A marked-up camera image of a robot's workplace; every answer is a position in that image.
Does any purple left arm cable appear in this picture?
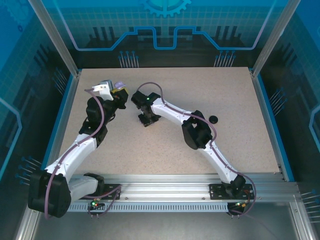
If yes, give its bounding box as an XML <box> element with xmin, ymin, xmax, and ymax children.
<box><xmin>44</xmin><ymin>87</ymin><xmax>123</xmax><ymax>220</ymax></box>

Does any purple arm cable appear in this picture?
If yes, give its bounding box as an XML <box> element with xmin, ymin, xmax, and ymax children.
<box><xmin>136</xmin><ymin>81</ymin><xmax>257</xmax><ymax>219</ymax></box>
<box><xmin>44</xmin><ymin>87</ymin><xmax>123</xmax><ymax>220</ymax></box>

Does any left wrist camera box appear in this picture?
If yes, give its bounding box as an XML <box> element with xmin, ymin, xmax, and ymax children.
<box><xmin>91</xmin><ymin>79</ymin><xmax>115</xmax><ymax>101</ymax></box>

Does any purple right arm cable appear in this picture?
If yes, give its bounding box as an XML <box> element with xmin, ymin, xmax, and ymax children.
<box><xmin>136</xmin><ymin>81</ymin><xmax>257</xmax><ymax>219</ymax></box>

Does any aluminium table side rail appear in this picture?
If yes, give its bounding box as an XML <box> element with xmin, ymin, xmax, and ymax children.
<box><xmin>249</xmin><ymin>67</ymin><xmax>296</xmax><ymax>183</ymax></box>
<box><xmin>37</xmin><ymin>71</ymin><xmax>83</xmax><ymax>183</ymax></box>

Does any aluminium front rail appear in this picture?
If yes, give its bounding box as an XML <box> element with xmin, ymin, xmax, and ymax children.
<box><xmin>32</xmin><ymin>173</ymin><xmax>301</xmax><ymax>203</ymax></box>

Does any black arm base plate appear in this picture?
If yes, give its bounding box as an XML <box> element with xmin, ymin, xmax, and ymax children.
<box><xmin>208</xmin><ymin>183</ymin><xmax>256</xmax><ymax>201</ymax></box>
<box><xmin>96</xmin><ymin>183</ymin><xmax>123</xmax><ymax>201</ymax></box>

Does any aluminium frame post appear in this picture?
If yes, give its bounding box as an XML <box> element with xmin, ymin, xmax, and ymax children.
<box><xmin>250</xmin><ymin>0</ymin><xmax>305</xmax><ymax>77</ymax></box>
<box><xmin>26</xmin><ymin>0</ymin><xmax>83</xmax><ymax>77</ymax></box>

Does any slotted grey cable duct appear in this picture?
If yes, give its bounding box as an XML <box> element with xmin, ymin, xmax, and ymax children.
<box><xmin>67</xmin><ymin>202</ymin><xmax>230</xmax><ymax>214</ymax></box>

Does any cable connector with lights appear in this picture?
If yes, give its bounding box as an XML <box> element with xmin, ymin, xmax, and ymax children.
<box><xmin>90</xmin><ymin>197</ymin><xmax>103</xmax><ymax>210</ymax></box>
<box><xmin>234</xmin><ymin>199</ymin><xmax>251</xmax><ymax>209</ymax></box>

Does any aluminium lower frame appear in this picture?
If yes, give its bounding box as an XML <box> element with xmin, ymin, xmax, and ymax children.
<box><xmin>13</xmin><ymin>194</ymin><xmax>315</xmax><ymax>240</ymax></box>

